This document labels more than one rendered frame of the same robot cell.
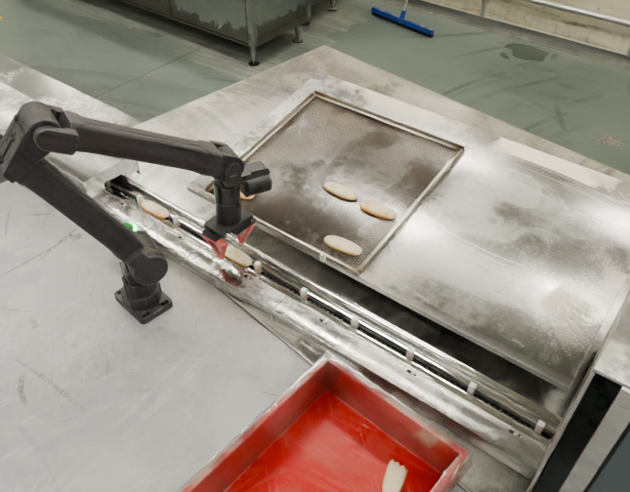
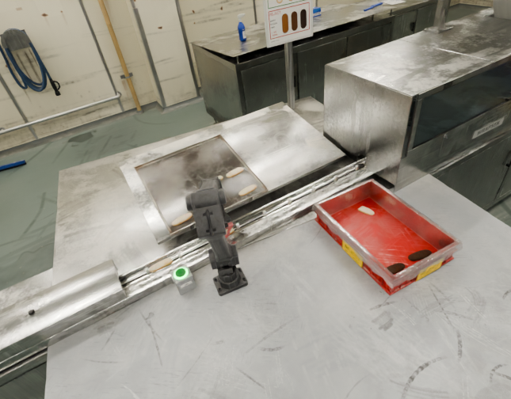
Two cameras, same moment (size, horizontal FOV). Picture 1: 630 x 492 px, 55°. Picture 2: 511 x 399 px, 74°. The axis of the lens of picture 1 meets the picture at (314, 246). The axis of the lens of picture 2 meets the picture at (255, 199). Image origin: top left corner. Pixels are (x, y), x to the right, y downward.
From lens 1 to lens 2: 1.14 m
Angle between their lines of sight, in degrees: 46
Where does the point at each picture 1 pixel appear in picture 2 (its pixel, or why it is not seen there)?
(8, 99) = not seen: outside the picture
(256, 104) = (90, 209)
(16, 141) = (215, 210)
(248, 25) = not seen: outside the picture
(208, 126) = (91, 233)
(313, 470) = (356, 232)
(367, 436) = (345, 214)
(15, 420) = (292, 352)
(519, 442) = (362, 173)
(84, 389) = (283, 315)
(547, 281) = (301, 141)
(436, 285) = (286, 169)
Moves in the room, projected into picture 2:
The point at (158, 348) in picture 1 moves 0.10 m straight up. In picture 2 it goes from (268, 279) to (265, 262)
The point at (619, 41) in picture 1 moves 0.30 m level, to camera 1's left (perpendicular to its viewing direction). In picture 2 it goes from (114, 108) to (98, 118)
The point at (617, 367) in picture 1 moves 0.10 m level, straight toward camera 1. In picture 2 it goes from (412, 93) to (433, 100)
